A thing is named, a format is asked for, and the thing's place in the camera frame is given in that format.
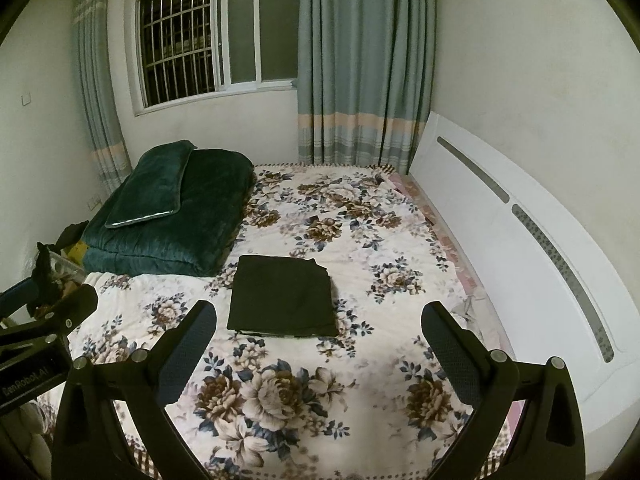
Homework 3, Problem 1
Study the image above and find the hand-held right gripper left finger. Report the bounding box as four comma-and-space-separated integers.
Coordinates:
50, 300, 219, 480

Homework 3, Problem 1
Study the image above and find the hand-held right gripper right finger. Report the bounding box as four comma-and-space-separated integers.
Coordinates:
420, 302, 587, 480

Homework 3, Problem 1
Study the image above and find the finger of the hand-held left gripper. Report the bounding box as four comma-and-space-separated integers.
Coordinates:
0, 284, 99, 348
0, 274, 57, 320

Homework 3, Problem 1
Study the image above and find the dark green striped sweater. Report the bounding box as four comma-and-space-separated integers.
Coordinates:
226, 254, 340, 339

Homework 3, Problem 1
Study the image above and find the person's left hand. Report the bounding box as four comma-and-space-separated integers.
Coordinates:
0, 402, 55, 480

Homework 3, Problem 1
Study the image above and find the clear plastic box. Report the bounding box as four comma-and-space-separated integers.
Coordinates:
42, 252, 88, 293

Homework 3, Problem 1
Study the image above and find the clutter beside bed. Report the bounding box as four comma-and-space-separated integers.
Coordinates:
31, 220, 91, 306

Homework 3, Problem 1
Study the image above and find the dark green quilt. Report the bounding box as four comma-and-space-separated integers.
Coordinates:
80, 148, 257, 278

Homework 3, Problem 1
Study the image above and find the floral bed sheet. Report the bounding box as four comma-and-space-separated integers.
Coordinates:
36, 162, 527, 480

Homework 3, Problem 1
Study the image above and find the white bed headboard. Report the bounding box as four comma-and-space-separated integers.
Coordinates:
407, 110, 632, 473

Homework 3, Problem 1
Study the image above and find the dark green pillow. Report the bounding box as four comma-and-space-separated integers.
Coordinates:
102, 139, 198, 229

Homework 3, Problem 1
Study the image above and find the narrow grey-green curtain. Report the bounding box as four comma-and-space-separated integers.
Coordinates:
71, 0, 133, 196

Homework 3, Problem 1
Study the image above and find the wide grey-green curtain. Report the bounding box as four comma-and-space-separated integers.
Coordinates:
296, 0, 437, 168

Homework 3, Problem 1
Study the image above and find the barred window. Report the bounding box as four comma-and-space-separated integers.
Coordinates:
132, 0, 304, 117

